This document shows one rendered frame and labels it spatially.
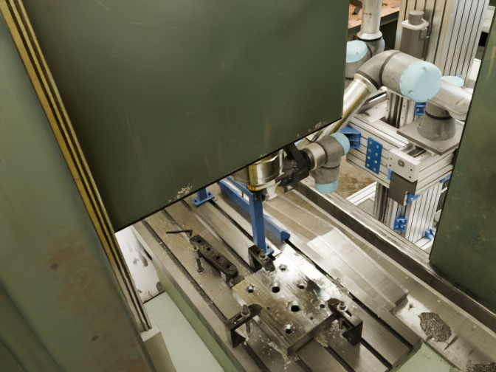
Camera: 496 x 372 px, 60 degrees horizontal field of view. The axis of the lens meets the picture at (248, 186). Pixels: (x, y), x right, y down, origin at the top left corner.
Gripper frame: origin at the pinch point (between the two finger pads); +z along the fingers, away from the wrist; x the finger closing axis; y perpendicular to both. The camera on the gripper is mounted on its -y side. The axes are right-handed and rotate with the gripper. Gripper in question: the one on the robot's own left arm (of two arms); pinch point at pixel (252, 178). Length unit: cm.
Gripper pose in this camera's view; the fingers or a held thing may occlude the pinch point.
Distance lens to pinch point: 117.2
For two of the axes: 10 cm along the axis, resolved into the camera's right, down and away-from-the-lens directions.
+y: 0.4, 8.0, 6.0
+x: -5.9, -4.7, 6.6
